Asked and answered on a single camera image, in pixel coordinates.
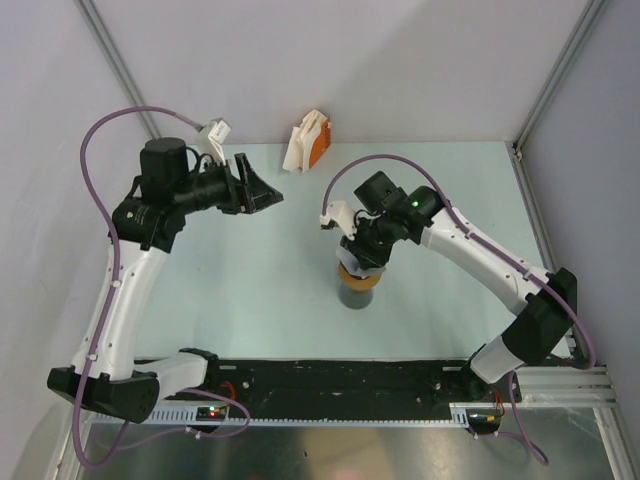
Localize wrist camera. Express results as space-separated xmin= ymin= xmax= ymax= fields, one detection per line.
xmin=195 ymin=118 xmax=231 ymax=164
xmin=320 ymin=201 xmax=357 ymax=240

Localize orange filter box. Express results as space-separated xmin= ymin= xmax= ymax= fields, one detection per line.
xmin=307 ymin=117 xmax=332 ymax=169

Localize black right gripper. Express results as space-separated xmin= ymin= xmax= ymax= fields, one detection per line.
xmin=340 ymin=213 xmax=396 ymax=271

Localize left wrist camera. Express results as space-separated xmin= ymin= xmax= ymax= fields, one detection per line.
xmin=195 ymin=118 xmax=231 ymax=164

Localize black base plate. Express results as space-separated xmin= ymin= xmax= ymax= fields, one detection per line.
xmin=164 ymin=358 xmax=524 ymax=421

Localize white cable duct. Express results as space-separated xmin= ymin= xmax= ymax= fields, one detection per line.
xmin=149 ymin=402 xmax=474 ymax=430

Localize single white paper filter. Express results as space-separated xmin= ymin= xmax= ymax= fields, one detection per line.
xmin=336 ymin=246 xmax=386 ymax=278

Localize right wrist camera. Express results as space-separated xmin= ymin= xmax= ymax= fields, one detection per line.
xmin=320 ymin=201 xmax=357 ymax=240

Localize aluminium frame rail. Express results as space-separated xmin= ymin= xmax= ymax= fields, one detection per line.
xmin=517 ymin=367 xmax=617 ymax=408

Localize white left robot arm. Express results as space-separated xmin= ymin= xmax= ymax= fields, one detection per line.
xmin=47 ymin=137 xmax=284 ymax=423

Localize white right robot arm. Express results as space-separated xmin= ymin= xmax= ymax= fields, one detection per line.
xmin=320 ymin=171 xmax=577 ymax=401

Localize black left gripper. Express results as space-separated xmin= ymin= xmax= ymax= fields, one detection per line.
xmin=173 ymin=153 xmax=282 ymax=215

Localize white paper coffee filters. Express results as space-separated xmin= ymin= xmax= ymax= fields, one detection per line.
xmin=282 ymin=110 xmax=328 ymax=172

